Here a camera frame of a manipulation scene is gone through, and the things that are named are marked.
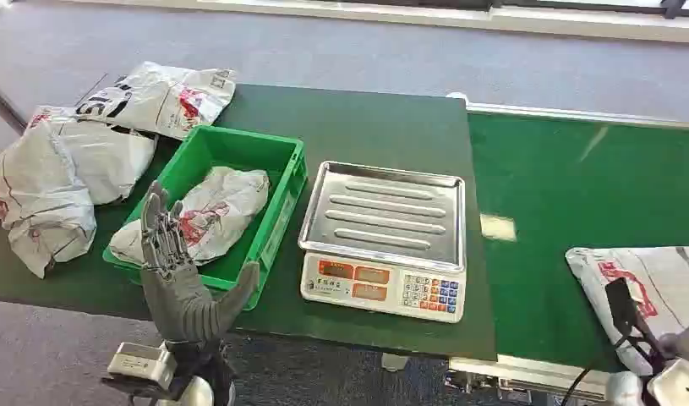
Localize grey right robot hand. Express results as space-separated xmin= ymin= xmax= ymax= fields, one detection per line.
xmin=604 ymin=277 xmax=689 ymax=372

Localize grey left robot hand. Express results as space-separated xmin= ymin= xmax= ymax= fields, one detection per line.
xmin=139 ymin=180 xmax=262 ymax=344

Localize flat grey parcel red print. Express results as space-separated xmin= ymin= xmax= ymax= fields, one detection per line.
xmin=564 ymin=245 xmax=689 ymax=377

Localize green conveyor belt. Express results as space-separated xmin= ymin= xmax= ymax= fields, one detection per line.
xmin=467 ymin=112 xmax=689 ymax=375

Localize smooth grey parcel bag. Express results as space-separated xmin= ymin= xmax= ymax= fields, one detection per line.
xmin=27 ymin=105 xmax=158 ymax=206

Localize green plastic crate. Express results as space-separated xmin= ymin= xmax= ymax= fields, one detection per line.
xmin=101 ymin=123 xmax=309 ymax=313

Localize large crumpled grey parcel bag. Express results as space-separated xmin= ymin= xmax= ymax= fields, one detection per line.
xmin=0 ymin=119 xmax=98 ymax=280

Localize grey parcel bag black numerals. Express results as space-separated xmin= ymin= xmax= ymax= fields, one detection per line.
xmin=74 ymin=61 xmax=238 ymax=141

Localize white electronic scale steel tray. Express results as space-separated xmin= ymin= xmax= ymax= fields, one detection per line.
xmin=297 ymin=161 xmax=468 ymax=325

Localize grey metal pole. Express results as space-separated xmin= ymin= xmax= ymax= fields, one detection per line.
xmin=0 ymin=75 xmax=30 ymax=137

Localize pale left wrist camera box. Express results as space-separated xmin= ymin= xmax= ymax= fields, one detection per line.
xmin=107 ymin=342 xmax=178 ymax=392

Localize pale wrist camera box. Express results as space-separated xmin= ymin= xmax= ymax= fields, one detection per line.
xmin=646 ymin=358 xmax=689 ymax=406
xmin=107 ymin=342 xmax=178 ymax=392

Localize black cable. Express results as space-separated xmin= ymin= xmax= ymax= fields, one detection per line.
xmin=559 ymin=335 xmax=631 ymax=406

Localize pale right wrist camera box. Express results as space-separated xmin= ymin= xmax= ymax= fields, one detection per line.
xmin=646 ymin=358 xmax=689 ymax=406

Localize silver conveyor frame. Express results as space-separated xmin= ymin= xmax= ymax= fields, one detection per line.
xmin=443 ymin=91 xmax=689 ymax=404

